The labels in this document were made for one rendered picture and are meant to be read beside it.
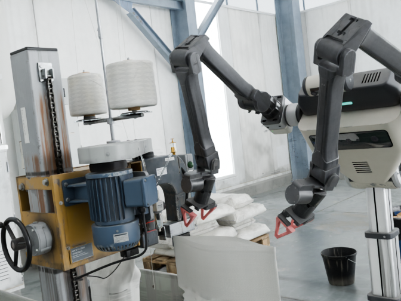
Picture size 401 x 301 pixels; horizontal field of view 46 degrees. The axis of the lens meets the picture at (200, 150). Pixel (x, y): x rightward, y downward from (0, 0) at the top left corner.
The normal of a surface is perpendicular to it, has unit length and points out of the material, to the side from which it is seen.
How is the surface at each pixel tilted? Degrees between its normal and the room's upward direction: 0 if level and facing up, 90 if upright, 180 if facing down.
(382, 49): 121
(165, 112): 90
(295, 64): 90
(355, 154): 130
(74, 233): 90
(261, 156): 90
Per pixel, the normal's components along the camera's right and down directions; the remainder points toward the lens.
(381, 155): -0.43, 0.73
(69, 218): 0.75, -0.05
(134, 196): -0.29, 0.08
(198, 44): 0.66, 0.15
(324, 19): -0.66, 0.11
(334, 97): 0.46, 0.47
